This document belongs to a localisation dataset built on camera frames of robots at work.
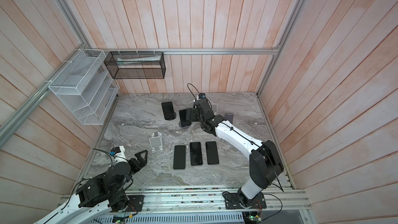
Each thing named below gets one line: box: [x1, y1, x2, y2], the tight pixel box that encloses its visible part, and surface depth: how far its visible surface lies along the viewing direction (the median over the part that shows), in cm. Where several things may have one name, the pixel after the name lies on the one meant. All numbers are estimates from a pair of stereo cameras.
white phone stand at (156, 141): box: [148, 131, 164, 153], surface depth 92 cm
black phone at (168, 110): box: [161, 101, 176, 121], surface depth 98 cm
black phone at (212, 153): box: [205, 141, 220, 165], surface depth 92 cm
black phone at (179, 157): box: [173, 145, 186, 170], surface depth 90 cm
